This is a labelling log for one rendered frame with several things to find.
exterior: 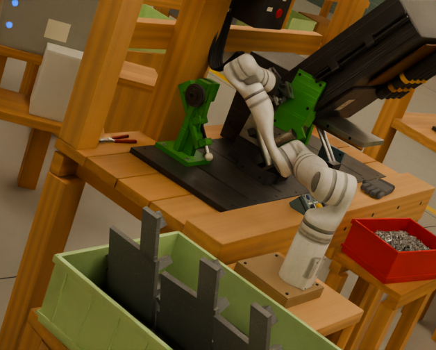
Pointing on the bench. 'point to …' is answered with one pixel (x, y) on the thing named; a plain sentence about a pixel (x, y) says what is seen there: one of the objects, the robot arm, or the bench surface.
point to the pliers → (117, 139)
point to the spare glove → (377, 187)
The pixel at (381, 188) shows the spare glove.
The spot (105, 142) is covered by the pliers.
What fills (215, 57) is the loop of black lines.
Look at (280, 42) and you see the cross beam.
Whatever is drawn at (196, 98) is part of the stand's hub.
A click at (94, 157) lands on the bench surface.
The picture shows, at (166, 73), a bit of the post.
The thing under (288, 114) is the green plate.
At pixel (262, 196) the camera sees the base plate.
